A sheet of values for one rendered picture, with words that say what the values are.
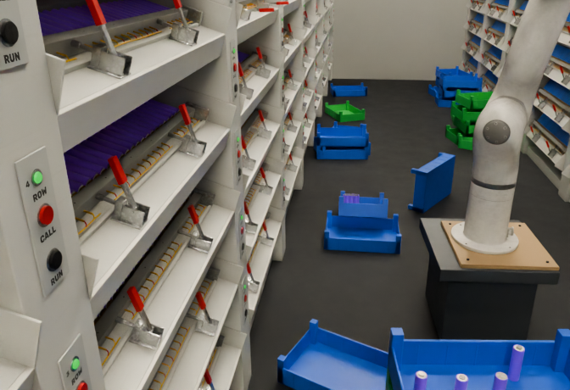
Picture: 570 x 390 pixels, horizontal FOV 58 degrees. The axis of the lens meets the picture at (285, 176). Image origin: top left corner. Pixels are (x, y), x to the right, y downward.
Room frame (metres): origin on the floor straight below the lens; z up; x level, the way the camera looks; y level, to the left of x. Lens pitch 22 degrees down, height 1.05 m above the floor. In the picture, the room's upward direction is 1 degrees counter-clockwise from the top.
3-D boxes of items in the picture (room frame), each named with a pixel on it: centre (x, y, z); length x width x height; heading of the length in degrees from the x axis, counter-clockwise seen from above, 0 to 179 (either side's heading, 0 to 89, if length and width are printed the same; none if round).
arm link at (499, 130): (1.33, -0.58, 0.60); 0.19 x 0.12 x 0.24; 151
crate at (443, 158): (2.27, -0.70, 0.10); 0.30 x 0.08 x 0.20; 139
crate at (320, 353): (1.11, -0.15, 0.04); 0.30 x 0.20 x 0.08; 59
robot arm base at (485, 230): (1.36, -0.59, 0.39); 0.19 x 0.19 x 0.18
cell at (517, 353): (0.68, -0.38, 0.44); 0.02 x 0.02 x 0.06
